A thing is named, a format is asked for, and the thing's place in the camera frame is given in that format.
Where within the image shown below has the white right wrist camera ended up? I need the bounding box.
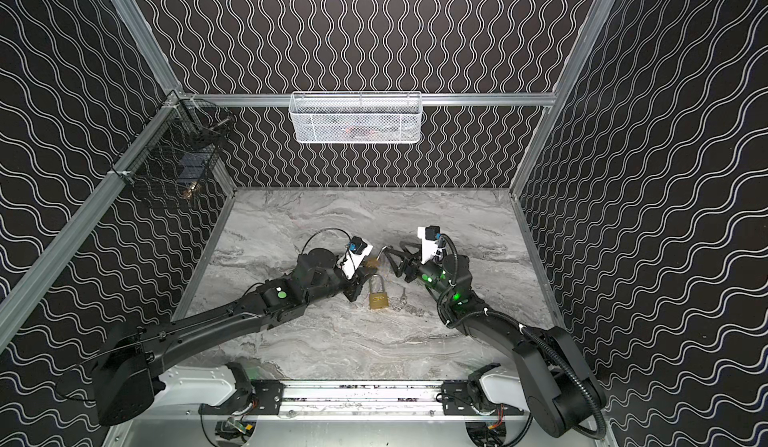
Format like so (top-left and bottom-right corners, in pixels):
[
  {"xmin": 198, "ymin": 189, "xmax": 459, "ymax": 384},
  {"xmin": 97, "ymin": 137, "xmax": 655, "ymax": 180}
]
[{"xmin": 417, "ymin": 225, "xmax": 445, "ymax": 264}]

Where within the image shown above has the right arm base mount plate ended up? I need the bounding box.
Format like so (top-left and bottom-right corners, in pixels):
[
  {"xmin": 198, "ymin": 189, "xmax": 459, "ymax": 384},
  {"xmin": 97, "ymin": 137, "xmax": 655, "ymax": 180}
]
[{"xmin": 435, "ymin": 380, "xmax": 523, "ymax": 416}]

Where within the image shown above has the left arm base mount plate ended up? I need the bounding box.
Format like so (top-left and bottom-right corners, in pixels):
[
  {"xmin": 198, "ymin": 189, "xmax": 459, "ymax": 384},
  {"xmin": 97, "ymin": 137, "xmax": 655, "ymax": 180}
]
[{"xmin": 198, "ymin": 380, "xmax": 285, "ymax": 416}]

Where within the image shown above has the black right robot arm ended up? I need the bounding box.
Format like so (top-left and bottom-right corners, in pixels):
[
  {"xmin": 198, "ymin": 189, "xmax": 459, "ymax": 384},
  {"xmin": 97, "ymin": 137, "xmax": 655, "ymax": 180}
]
[{"xmin": 381, "ymin": 242, "xmax": 607, "ymax": 440}]

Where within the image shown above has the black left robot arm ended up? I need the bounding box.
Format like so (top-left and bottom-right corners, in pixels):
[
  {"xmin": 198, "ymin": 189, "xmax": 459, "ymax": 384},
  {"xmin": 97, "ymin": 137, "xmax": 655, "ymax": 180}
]
[{"xmin": 89, "ymin": 248, "xmax": 377, "ymax": 426}]

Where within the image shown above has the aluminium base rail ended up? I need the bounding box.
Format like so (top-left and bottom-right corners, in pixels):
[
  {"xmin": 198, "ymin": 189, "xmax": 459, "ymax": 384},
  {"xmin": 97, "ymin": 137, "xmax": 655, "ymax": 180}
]
[{"xmin": 119, "ymin": 379, "xmax": 607, "ymax": 421}]

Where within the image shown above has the white mesh wall basket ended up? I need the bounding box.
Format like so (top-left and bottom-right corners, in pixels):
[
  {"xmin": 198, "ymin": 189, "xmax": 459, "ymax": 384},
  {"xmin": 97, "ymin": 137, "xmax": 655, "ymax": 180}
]
[{"xmin": 288, "ymin": 91, "xmax": 424, "ymax": 144}]

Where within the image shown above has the black wire wall basket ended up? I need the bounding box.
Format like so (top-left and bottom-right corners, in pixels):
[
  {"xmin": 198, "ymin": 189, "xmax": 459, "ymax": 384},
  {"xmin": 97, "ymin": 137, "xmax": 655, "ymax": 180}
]
[{"xmin": 122, "ymin": 99, "xmax": 235, "ymax": 211}]

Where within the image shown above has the long shackle brass padlock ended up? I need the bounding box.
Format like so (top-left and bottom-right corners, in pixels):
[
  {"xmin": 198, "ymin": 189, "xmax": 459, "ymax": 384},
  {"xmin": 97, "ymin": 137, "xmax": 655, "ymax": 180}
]
[{"xmin": 368, "ymin": 274, "xmax": 390, "ymax": 310}]

